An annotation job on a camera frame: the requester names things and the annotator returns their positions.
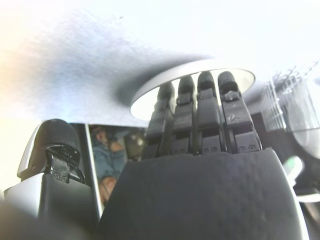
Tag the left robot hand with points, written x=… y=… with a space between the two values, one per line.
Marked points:
x=200 y=195

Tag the person in blue shirt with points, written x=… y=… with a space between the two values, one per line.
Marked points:
x=105 y=157

